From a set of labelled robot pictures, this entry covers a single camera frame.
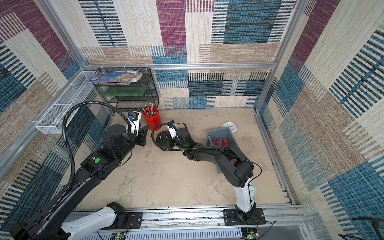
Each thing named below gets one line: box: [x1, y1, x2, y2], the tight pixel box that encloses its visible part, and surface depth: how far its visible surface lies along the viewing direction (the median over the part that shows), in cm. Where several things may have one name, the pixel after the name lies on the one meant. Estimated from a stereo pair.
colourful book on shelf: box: [88, 69, 143, 85], surface depth 83 cm
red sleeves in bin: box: [212, 138, 229, 147], surface depth 103 cm
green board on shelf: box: [101, 86, 147, 97], surface depth 101 cm
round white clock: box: [221, 121, 238, 134], surface depth 110 cm
